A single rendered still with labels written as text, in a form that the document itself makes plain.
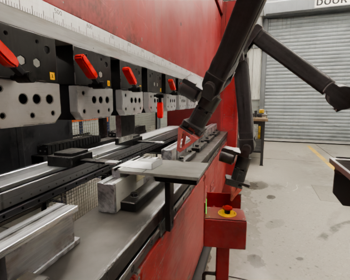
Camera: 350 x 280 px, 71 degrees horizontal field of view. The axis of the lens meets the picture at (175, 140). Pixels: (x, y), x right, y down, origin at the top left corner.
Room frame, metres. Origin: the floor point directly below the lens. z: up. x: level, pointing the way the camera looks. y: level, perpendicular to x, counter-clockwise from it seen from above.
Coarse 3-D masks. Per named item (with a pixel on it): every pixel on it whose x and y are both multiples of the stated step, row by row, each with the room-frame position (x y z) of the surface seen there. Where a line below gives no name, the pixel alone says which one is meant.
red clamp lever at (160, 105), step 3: (159, 93) 0.98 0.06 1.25; (162, 93) 0.98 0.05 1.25; (156, 96) 0.98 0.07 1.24; (159, 96) 0.98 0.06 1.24; (162, 96) 0.97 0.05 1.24; (159, 99) 0.98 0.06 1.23; (159, 102) 0.98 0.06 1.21; (162, 102) 0.99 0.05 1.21; (159, 105) 0.98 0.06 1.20; (162, 105) 0.98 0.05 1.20; (159, 108) 0.98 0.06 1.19; (162, 108) 0.98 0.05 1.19; (159, 111) 0.98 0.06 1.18; (162, 111) 0.98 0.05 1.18; (159, 114) 0.98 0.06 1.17; (162, 114) 0.98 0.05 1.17; (159, 117) 0.98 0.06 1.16; (162, 117) 0.98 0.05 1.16
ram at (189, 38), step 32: (64, 0) 0.55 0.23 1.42; (96, 0) 0.65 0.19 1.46; (128, 0) 0.82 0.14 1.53; (160, 0) 1.08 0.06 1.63; (192, 0) 1.61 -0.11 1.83; (64, 32) 0.54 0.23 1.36; (128, 32) 0.81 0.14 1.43; (160, 32) 1.08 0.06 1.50; (192, 32) 1.62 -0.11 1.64; (192, 64) 1.63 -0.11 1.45
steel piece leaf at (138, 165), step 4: (160, 160) 0.83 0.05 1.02; (132, 164) 0.83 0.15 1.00; (136, 164) 0.83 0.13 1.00; (140, 164) 0.83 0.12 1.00; (144, 164) 0.83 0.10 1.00; (148, 164) 0.83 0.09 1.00; (152, 164) 0.77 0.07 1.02; (156, 164) 0.80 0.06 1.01; (160, 164) 0.83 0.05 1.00; (140, 168) 0.78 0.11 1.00; (144, 168) 0.78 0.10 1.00; (148, 168) 0.78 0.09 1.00; (152, 168) 0.77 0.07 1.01
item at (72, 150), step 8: (56, 152) 0.88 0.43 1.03; (64, 152) 0.88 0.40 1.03; (72, 152) 0.88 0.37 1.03; (80, 152) 0.91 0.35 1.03; (88, 152) 0.94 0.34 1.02; (48, 160) 0.88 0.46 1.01; (56, 160) 0.87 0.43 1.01; (64, 160) 0.85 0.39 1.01; (72, 160) 0.85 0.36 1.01; (80, 160) 0.89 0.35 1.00; (88, 160) 0.88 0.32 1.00; (96, 160) 0.88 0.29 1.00; (104, 160) 0.88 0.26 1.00; (112, 160) 0.88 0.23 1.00
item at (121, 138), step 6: (120, 120) 0.81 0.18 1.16; (126, 120) 0.84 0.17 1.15; (132, 120) 0.89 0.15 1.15; (120, 126) 0.81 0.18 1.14; (126, 126) 0.84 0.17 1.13; (132, 126) 0.89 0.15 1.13; (120, 132) 0.81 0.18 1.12; (126, 132) 0.84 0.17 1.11; (132, 132) 0.88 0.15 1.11; (120, 138) 0.82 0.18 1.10; (126, 138) 0.86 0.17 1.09; (132, 138) 0.90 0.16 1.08
